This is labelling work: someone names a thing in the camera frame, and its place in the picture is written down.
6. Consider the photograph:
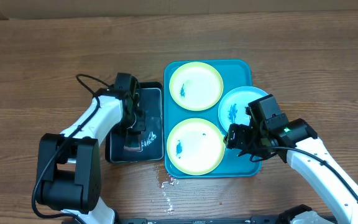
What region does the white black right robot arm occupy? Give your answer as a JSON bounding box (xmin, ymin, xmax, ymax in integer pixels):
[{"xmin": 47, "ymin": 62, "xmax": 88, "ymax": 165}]
[{"xmin": 224, "ymin": 119, "xmax": 358, "ymax": 223}]

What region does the black water tray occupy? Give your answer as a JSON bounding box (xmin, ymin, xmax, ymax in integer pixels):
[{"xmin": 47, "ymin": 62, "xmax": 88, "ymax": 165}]
[{"xmin": 105, "ymin": 82, "xmax": 165, "ymax": 163}]

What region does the cardboard backdrop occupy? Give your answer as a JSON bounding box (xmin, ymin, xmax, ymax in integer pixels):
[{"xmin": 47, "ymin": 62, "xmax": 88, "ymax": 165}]
[{"xmin": 0, "ymin": 0, "xmax": 358, "ymax": 20}]

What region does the light blue plate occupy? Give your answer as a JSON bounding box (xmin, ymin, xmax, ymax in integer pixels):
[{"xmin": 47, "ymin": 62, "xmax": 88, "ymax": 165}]
[{"xmin": 218, "ymin": 86, "xmax": 268, "ymax": 132}]

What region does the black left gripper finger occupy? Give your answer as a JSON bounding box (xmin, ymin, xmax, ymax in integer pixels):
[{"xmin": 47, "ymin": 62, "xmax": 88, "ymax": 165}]
[
  {"xmin": 124, "ymin": 129, "xmax": 132, "ymax": 146},
  {"xmin": 135, "ymin": 118, "xmax": 146, "ymax": 135}
]

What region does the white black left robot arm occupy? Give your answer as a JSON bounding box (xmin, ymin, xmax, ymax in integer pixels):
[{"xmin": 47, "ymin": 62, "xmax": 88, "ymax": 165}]
[{"xmin": 31, "ymin": 85, "xmax": 145, "ymax": 223}]

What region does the yellow-green plate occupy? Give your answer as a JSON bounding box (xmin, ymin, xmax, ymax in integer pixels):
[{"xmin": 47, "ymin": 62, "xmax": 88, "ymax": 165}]
[
  {"xmin": 168, "ymin": 62, "xmax": 224, "ymax": 111},
  {"xmin": 166, "ymin": 118, "xmax": 225, "ymax": 175}
]

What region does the green brown sponge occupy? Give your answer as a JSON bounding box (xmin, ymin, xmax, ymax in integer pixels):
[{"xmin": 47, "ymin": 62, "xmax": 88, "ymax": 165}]
[{"xmin": 124, "ymin": 134, "xmax": 142, "ymax": 152}]

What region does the blue plastic tray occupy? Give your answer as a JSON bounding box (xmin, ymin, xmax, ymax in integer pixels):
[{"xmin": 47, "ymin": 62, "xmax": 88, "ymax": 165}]
[{"xmin": 163, "ymin": 59, "xmax": 262, "ymax": 178}]

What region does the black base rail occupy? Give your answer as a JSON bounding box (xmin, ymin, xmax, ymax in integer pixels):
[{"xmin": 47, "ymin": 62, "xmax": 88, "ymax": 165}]
[{"xmin": 113, "ymin": 215, "xmax": 281, "ymax": 224}]

